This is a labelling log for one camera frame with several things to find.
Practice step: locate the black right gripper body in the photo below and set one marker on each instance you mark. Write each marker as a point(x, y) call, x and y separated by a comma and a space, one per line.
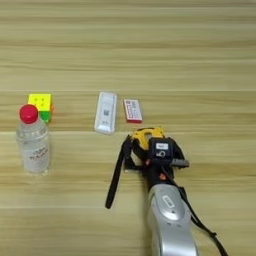
point(156, 176)

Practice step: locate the yellow black tape measure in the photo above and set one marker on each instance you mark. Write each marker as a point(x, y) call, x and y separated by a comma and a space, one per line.
point(146, 133)

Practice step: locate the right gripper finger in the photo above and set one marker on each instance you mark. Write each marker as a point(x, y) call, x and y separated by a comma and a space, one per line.
point(129, 156)

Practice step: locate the white rectangular device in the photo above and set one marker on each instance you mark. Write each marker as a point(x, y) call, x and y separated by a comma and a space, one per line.
point(105, 113)

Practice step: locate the small red white box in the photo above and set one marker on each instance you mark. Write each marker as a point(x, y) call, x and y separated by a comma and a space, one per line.
point(133, 111)

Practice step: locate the black box with white label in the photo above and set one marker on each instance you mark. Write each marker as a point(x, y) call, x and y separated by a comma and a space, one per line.
point(161, 150)

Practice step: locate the clear bottle with red cap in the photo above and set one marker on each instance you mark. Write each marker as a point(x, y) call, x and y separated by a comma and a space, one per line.
point(33, 146)

